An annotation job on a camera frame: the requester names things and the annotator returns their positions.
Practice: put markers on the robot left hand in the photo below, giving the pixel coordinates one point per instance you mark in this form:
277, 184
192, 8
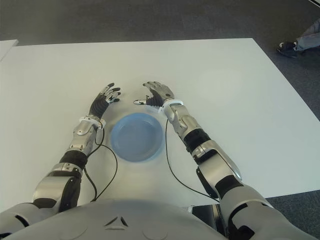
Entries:
98, 106

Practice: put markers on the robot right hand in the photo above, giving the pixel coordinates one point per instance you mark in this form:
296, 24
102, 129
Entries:
157, 96

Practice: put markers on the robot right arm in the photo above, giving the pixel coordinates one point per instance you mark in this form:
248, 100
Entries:
215, 160

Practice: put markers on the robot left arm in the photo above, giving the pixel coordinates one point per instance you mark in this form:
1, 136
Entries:
82, 137

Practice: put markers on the blue round plate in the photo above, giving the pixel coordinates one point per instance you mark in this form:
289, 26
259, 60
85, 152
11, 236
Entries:
136, 137

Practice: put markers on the white side table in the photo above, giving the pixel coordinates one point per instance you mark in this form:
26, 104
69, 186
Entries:
6, 47

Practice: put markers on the grey robot torso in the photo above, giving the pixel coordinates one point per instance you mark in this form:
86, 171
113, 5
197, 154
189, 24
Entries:
150, 220

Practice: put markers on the black robot stand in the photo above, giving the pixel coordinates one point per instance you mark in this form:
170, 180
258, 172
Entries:
206, 216

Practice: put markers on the black and white shoe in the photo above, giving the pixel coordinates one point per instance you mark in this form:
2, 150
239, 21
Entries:
287, 48

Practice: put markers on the person's leg in jeans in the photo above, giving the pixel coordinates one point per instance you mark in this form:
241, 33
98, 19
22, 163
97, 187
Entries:
308, 38

